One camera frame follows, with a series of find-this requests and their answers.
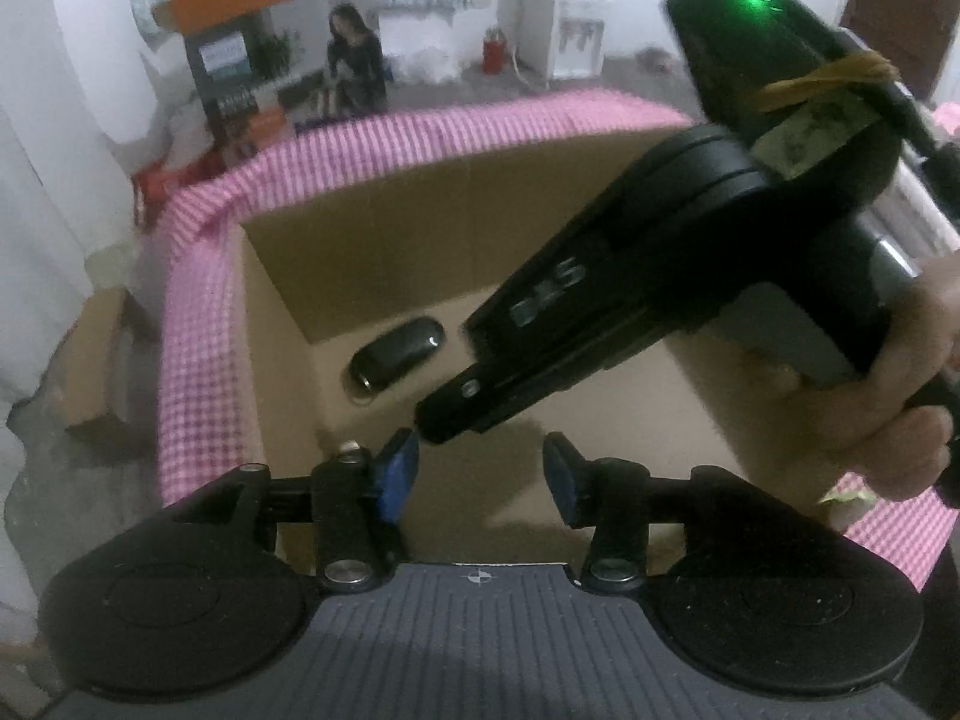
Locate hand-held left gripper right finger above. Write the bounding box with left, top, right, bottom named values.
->
left=541, top=431, right=820, bottom=595

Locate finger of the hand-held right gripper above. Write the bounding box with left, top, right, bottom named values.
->
left=415, top=326, right=698, bottom=445

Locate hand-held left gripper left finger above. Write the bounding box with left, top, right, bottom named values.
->
left=161, top=427, right=421, bottom=593

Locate black glossy key fob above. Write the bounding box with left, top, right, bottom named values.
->
left=345, top=317, right=449, bottom=396

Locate brown cardboard box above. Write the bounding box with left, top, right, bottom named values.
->
left=232, top=127, right=848, bottom=578

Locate person's right hand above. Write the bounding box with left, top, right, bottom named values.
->
left=780, top=247, right=960, bottom=503

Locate white water dispenser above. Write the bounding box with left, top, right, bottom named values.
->
left=521, top=0, right=608, bottom=80

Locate pink checkered cloth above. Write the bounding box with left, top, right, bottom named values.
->
left=154, top=86, right=960, bottom=593

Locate brown door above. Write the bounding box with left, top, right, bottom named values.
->
left=840, top=0, right=960, bottom=102

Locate white plastic bag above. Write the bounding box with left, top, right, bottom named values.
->
left=386, top=45, right=458, bottom=85

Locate small cardboard box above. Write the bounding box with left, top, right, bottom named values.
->
left=45, top=285, right=158, bottom=458

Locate dark display stand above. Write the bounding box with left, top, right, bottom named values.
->
left=184, top=28, right=290, bottom=158

